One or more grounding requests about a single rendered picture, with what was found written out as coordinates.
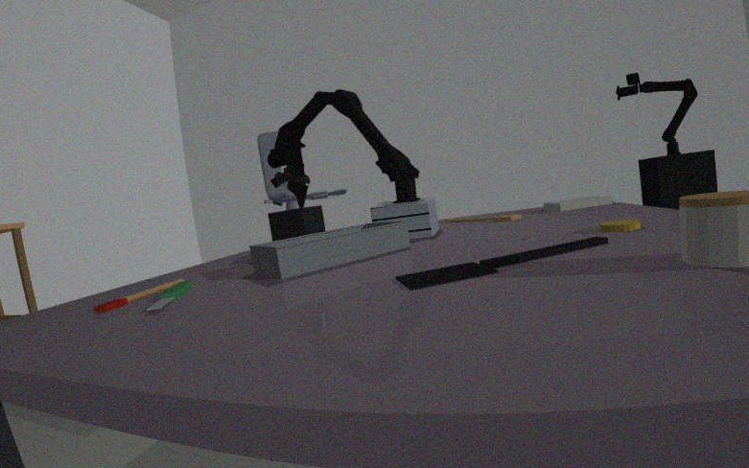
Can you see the tan wooden spatula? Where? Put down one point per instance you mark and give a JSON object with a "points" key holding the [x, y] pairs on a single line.
{"points": [[496, 219]]}

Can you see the yellow flat disc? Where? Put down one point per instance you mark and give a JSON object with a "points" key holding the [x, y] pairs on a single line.
{"points": [[619, 225]]}

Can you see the white canister with wooden lid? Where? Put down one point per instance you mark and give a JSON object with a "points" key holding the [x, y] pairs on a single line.
{"points": [[715, 229]]}

